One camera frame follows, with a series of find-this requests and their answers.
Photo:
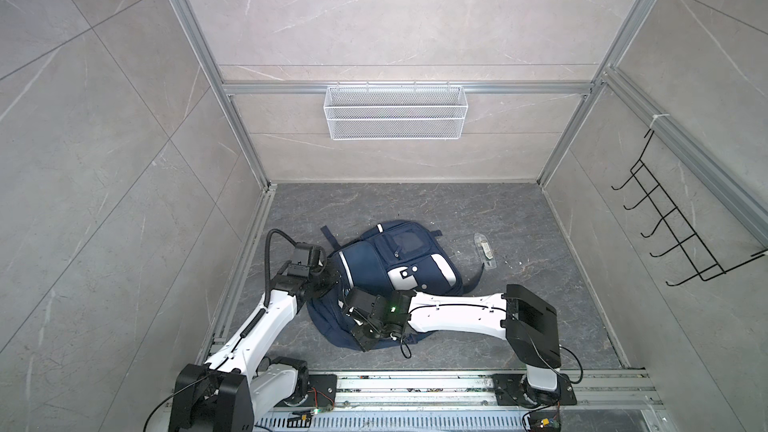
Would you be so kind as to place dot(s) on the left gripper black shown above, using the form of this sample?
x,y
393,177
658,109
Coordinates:
x,y
335,275

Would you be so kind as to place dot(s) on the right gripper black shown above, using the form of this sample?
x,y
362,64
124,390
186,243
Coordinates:
x,y
362,343

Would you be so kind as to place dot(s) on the navy blue student backpack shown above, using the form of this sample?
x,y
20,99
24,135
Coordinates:
x,y
393,255

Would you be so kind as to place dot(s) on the small clear plastic object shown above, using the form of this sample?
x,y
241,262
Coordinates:
x,y
485,251

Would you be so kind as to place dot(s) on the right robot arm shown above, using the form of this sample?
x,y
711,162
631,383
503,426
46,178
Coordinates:
x,y
520,317

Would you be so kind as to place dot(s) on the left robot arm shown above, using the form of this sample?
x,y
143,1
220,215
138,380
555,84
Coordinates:
x,y
239,384

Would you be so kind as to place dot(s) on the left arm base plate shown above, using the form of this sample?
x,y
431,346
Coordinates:
x,y
316,391

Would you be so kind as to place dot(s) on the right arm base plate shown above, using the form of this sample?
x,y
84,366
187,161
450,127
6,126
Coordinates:
x,y
516,390

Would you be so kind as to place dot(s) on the white wire mesh basket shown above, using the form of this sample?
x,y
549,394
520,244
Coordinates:
x,y
390,112

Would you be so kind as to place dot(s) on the aluminium front rail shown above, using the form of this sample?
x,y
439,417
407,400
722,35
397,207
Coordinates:
x,y
410,400

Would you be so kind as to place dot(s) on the black wire hook rack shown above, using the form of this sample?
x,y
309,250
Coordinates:
x,y
680,229

